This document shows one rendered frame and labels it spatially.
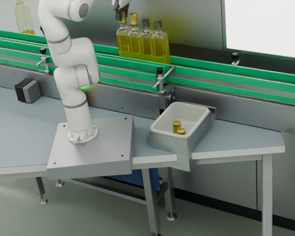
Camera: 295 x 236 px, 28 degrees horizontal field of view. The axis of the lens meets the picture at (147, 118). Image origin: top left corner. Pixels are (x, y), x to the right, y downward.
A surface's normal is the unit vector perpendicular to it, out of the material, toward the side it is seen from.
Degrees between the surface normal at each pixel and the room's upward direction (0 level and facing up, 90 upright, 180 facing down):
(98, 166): 90
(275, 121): 90
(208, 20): 90
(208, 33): 90
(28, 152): 0
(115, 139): 2
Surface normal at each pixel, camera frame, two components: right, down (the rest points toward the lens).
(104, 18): -0.49, 0.51
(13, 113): -0.11, -0.84
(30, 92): 0.87, 0.18
